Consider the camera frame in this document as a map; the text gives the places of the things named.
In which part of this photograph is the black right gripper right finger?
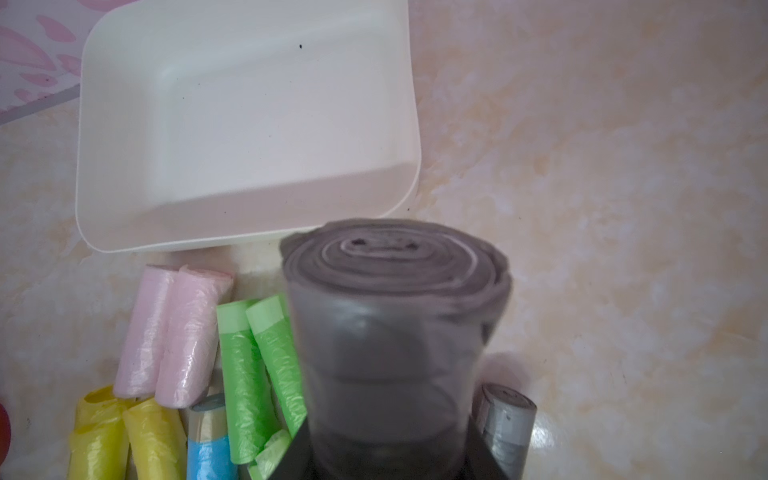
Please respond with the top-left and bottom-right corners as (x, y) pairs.
(461, 421), (507, 480)

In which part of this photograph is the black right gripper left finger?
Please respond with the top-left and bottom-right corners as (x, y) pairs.
(269, 420), (318, 480)

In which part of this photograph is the grey trash bag roll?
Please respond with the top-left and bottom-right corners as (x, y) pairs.
(280, 219), (513, 479)
(474, 383), (537, 479)

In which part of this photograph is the light green crumpled roll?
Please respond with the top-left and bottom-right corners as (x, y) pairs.
(247, 430), (292, 480)

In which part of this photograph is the green trash bag roll left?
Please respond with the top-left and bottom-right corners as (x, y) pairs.
(216, 300), (282, 465)

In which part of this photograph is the green trash bag roll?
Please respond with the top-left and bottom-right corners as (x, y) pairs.
(246, 294), (307, 437)
(216, 300), (282, 465)

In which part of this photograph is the blue trash bag roll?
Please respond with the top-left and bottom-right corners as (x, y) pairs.
(186, 393), (238, 480)

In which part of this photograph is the pink trash bag roll right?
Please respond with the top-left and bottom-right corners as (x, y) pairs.
(155, 266), (234, 409)

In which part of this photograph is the pink trash bag roll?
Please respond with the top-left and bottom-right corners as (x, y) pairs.
(155, 266), (234, 409)
(113, 265), (178, 399)

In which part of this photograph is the yellow trash bag roll inner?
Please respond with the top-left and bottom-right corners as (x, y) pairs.
(122, 398), (187, 480)

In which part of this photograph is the yellow trash bag roll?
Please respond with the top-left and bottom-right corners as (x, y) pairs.
(67, 385), (134, 480)
(122, 398), (187, 480)

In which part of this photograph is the green trash bag roll right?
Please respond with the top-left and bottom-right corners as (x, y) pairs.
(246, 294), (307, 437)

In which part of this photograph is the pink trash bag roll left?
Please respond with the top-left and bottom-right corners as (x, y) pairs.
(113, 265), (178, 399)

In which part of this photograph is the yellow trash bag roll outer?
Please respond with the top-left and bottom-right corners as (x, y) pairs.
(67, 385), (134, 480)

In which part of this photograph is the white plastic storage box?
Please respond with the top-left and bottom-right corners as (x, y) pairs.
(75, 1), (422, 253)

